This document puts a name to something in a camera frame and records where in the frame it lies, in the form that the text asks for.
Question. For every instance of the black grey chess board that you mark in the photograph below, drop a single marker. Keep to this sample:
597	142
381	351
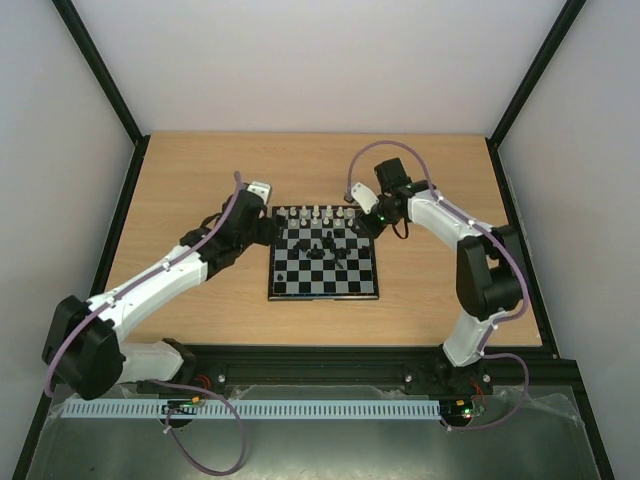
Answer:
323	255

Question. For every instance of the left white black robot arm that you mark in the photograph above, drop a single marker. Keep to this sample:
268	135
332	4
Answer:
87	347

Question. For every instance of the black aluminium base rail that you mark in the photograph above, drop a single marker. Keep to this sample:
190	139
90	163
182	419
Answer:
414	370

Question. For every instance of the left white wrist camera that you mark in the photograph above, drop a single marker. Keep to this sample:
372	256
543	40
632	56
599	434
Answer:
261	189

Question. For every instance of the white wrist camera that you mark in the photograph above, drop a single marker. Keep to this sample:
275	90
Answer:
363	196
261	189

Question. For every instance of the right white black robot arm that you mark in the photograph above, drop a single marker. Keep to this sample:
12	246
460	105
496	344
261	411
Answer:
489	278

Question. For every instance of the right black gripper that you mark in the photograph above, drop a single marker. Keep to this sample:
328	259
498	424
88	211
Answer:
373	223

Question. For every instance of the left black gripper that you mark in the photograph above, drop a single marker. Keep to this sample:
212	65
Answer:
266	236

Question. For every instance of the white slotted cable duct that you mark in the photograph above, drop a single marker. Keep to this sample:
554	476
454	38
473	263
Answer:
255	409

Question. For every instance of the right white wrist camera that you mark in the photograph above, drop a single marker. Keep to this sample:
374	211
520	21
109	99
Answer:
363	196

